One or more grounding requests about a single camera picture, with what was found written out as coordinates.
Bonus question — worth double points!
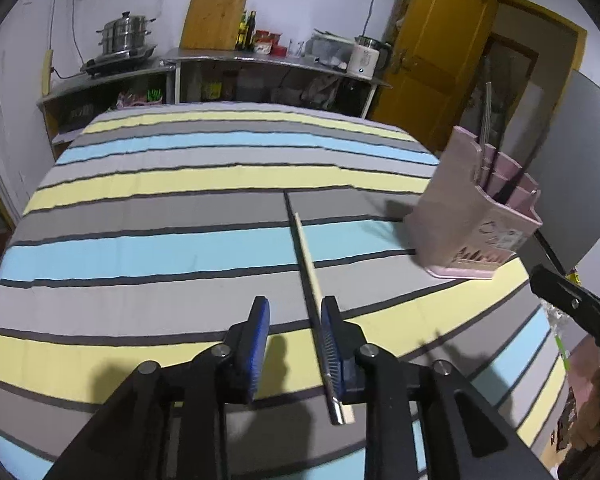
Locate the white electric kettle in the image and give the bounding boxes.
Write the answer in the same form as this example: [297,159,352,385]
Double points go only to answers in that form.
[347,35,393,81]

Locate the yellow wooden door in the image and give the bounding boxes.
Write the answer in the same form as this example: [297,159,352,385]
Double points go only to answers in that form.
[367,0,498,153]

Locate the striped tablecloth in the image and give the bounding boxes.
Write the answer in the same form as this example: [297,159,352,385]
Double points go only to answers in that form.
[0,101,571,480]

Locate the black chopstick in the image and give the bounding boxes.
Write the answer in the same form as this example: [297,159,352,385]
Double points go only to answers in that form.
[283,191,343,426]
[494,164,529,204]

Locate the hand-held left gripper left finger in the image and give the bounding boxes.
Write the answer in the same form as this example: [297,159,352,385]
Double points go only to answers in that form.
[45,296,272,480]

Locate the pink utensil holder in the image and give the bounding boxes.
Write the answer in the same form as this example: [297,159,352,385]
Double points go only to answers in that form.
[405,126,545,281]

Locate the wooden cutting board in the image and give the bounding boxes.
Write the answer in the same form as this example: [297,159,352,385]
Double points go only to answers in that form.
[180,0,251,52]

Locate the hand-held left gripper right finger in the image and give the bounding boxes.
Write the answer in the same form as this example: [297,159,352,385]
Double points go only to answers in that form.
[320,296,556,480]

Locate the grey panel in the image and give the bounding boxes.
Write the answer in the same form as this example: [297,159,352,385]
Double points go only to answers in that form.
[522,69,600,273]

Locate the metal chopstick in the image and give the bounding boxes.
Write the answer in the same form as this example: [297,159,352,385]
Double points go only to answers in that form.
[481,81,493,183]

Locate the grey plastic bag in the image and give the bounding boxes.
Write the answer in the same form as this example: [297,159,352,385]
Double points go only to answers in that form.
[302,75,341,108]

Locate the green pink packets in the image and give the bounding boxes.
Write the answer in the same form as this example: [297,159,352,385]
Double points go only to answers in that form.
[117,89,165,109]

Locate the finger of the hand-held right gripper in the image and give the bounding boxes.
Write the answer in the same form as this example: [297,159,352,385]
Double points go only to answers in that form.
[529,264,600,356]

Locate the clear plastic container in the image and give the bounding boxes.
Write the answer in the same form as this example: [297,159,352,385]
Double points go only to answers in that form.
[307,30,353,68]

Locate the steel steamer pot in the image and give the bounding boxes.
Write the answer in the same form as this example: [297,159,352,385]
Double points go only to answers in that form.
[96,11,157,56]

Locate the wooden chopstick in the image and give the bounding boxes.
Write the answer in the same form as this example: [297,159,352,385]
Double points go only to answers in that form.
[293,213,356,423]

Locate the beige power strip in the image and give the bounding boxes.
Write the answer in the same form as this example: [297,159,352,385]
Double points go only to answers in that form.
[41,49,55,96]

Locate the steel kitchen counter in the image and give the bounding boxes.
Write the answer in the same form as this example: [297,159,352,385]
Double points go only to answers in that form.
[162,47,393,121]

